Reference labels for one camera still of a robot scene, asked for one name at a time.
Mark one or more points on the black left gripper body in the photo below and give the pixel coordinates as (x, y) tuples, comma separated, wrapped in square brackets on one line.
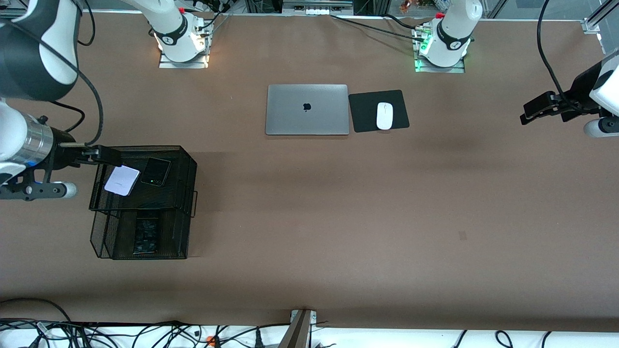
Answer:
[(582, 88)]

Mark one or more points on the white flip phone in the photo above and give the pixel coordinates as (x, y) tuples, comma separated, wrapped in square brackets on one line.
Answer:
[(122, 181)]

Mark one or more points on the black flip phone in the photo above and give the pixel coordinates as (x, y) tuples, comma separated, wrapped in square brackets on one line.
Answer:
[(155, 171)]

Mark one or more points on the black slab smartphone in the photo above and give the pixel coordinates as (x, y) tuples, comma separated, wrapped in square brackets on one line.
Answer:
[(146, 237)]

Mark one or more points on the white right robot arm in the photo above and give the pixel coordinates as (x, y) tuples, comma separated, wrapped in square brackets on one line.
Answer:
[(60, 53)]

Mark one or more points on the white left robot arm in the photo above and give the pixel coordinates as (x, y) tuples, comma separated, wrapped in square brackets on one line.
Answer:
[(445, 55)]

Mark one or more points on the aluminium corner profile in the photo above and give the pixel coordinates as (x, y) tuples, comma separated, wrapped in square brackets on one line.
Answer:
[(592, 23)]

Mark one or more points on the black mesh two-tier tray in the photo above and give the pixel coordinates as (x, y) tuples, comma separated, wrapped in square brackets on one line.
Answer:
[(169, 232)]

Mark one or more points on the white computer mouse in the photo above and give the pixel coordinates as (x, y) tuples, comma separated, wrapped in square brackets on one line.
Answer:
[(384, 116)]

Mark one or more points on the black mouse pad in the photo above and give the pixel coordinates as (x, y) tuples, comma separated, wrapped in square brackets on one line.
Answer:
[(362, 113)]

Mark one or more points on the silver closed laptop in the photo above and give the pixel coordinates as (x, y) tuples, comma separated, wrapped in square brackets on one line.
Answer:
[(307, 121)]

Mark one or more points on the black power plug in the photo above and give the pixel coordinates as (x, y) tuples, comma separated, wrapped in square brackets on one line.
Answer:
[(258, 338)]

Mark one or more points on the white power strip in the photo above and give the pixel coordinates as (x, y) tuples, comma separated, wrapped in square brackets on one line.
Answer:
[(316, 9)]

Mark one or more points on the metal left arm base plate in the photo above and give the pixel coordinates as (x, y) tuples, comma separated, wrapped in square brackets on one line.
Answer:
[(457, 70)]

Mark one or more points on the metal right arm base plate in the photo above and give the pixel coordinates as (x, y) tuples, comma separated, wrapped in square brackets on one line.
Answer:
[(167, 65)]

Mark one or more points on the aluminium frame post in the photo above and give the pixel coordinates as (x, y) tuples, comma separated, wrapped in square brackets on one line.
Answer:
[(300, 333)]

